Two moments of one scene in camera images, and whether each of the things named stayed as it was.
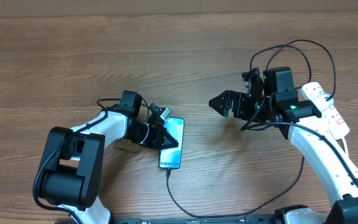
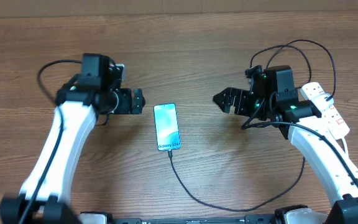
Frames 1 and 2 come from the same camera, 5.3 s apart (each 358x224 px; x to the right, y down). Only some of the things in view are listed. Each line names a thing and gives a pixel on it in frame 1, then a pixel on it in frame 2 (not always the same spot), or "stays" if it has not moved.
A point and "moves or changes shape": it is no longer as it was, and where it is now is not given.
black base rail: x=260 y=219 stays
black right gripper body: x=245 y=108 stays
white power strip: x=329 y=116 stays
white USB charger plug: x=321 y=102 stays
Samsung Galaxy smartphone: x=171 y=158 moves or changes shape
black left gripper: x=158 y=130 → x=126 y=106
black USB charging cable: x=293 y=180 moves or changes shape
